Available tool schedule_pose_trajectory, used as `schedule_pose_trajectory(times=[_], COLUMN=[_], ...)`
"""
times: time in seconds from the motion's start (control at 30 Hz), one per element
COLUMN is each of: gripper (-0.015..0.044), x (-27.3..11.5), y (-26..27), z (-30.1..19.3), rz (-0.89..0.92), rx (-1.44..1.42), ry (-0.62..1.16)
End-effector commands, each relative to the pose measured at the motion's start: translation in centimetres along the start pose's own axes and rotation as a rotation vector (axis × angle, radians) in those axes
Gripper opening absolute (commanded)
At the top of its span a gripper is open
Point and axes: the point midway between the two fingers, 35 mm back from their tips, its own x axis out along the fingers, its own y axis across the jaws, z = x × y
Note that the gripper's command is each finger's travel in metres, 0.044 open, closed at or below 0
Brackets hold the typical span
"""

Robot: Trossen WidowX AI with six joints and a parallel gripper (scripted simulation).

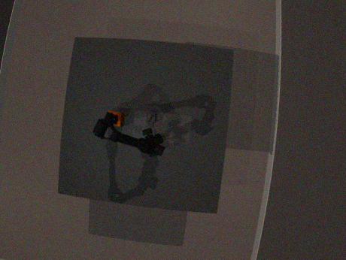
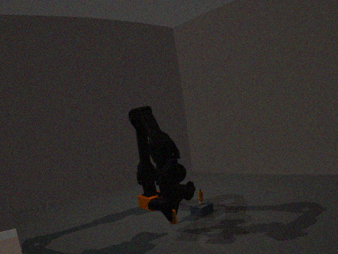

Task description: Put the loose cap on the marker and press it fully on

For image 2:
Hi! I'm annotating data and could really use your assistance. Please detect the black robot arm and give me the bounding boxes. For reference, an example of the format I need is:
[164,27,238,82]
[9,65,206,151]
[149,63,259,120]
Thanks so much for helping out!
[129,106,195,200]

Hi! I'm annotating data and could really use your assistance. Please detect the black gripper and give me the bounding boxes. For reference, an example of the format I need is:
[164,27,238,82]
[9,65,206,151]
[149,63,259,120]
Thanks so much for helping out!
[148,179,183,222]

